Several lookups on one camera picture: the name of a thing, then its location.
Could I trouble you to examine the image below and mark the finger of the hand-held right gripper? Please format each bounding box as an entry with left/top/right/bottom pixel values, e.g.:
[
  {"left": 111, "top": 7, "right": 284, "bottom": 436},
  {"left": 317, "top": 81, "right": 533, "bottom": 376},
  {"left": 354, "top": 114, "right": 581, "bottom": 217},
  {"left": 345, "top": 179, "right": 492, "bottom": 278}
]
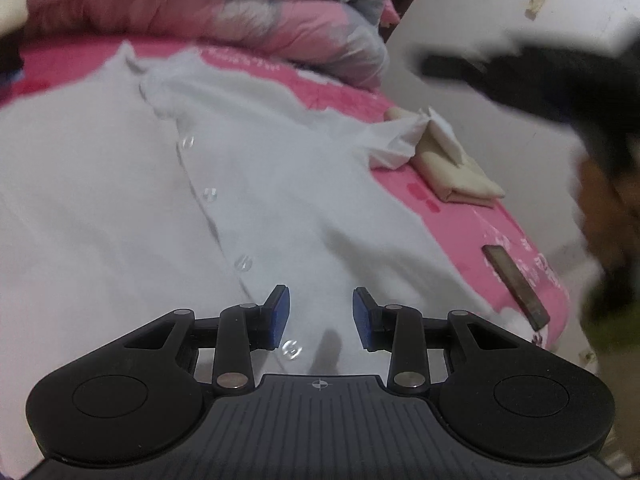
[{"left": 411, "top": 52, "right": 482, "bottom": 84}]

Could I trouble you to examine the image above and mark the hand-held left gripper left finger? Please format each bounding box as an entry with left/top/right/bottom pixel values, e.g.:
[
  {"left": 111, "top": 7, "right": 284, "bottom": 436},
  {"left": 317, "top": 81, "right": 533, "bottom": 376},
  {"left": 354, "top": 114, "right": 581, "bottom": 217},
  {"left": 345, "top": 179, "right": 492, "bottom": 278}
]
[{"left": 122, "top": 285, "right": 292, "bottom": 395}]

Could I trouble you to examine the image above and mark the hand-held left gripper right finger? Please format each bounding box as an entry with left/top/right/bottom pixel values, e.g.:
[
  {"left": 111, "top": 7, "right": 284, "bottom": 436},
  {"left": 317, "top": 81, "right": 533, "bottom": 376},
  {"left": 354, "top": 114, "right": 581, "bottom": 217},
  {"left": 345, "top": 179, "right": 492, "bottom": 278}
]
[{"left": 353, "top": 287, "right": 521, "bottom": 396}]

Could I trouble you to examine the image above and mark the white shirt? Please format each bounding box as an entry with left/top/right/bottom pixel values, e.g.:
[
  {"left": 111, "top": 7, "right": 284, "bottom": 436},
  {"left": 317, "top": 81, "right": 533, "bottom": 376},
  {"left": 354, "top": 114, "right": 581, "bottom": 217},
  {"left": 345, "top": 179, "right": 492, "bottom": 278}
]
[{"left": 0, "top": 42, "right": 501, "bottom": 377}]

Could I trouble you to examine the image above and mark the beige folded cloth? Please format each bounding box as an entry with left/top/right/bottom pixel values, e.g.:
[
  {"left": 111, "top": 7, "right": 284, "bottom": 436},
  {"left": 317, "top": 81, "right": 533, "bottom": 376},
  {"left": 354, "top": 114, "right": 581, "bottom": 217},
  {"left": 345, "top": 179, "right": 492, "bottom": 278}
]
[{"left": 384, "top": 107, "right": 507, "bottom": 209}]

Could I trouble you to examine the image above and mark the person's right hand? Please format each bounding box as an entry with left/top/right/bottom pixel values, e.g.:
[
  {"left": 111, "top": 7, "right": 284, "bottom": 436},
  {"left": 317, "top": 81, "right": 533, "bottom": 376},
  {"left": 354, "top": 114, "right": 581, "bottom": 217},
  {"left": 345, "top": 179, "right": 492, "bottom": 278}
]
[{"left": 573, "top": 156, "right": 640, "bottom": 277}]

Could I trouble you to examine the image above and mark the dark smartphone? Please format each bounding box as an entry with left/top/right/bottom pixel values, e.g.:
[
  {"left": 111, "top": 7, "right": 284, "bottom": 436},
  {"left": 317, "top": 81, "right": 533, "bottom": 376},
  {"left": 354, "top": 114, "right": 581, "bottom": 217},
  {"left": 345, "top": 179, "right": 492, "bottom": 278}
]
[{"left": 481, "top": 245, "right": 551, "bottom": 332}]

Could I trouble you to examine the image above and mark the pink floral quilt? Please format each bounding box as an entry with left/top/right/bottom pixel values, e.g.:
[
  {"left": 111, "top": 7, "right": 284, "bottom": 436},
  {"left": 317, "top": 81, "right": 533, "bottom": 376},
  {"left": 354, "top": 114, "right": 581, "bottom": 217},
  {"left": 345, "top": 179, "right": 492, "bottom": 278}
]
[{"left": 25, "top": 0, "right": 402, "bottom": 92}]

